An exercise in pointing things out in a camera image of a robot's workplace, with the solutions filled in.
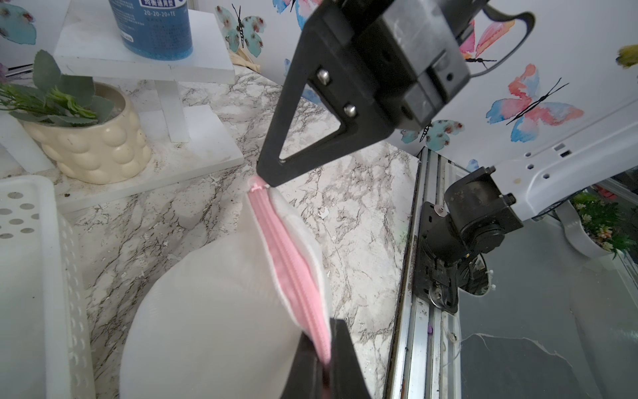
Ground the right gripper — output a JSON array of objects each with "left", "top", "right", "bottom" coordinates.
[{"left": 256, "top": 0, "right": 486, "bottom": 187}]

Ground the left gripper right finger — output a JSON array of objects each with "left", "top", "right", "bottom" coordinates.
[{"left": 328, "top": 319, "right": 372, "bottom": 399}]

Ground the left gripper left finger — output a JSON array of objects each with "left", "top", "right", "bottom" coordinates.
[{"left": 280, "top": 333, "right": 329, "bottom": 399}]

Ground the white mesh laundry bag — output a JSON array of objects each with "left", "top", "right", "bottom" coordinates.
[{"left": 120, "top": 176, "right": 332, "bottom": 398}]

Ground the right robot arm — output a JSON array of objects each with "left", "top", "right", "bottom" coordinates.
[{"left": 257, "top": 1, "right": 637, "bottom": 314}]

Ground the white tiered shelf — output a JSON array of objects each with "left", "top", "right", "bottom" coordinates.
[{"left": 1, "top": 1, "right": 244, "bottom": 213}]

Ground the blue label jar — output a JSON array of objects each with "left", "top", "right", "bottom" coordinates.
[{"left": 109, "top": 0, "right": 193, "bottom": 61}]

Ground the small green potted plant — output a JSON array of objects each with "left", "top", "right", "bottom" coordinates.
[{"left": 1, "top": 50, "right": 152, "bottom": 185}]

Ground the white plastic basket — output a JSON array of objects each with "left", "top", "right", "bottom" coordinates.
[{"left": 1, "top": 176, "right": 96, "bottom": 398}]

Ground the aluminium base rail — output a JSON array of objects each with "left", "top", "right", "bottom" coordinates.
[{"left": 384, "top": 150, "right": 462, "bottom": 398}]

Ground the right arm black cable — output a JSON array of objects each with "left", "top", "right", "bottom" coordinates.
[{"left": 448, "top": 4, "right": 537, "bottom": 78}]

